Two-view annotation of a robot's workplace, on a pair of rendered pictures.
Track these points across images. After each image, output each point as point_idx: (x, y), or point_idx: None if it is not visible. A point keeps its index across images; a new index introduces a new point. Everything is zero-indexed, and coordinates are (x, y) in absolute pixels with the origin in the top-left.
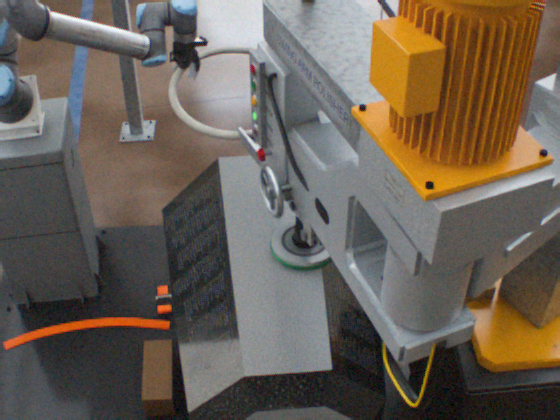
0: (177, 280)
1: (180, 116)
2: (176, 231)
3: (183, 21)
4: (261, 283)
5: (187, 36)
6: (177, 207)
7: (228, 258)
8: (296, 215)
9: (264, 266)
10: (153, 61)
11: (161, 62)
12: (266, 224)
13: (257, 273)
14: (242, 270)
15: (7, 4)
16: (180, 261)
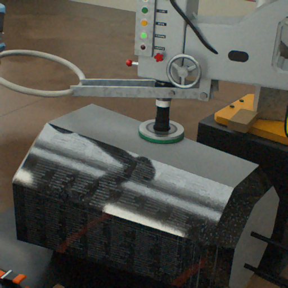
0: (91, 199)
1: (26, 90)
2: (51, 180)
3: (0, 19)
4: (169, 154)
5: (0, 34)
6: (32, 170)
7: (134, 154)
8: (162, 107)
9: (158, 148)
10: (1, 47)
11: (3, 49)
12: (127, 134)
13: (160, 152)
14: (151, 154)
15: None
16: (80, 189)
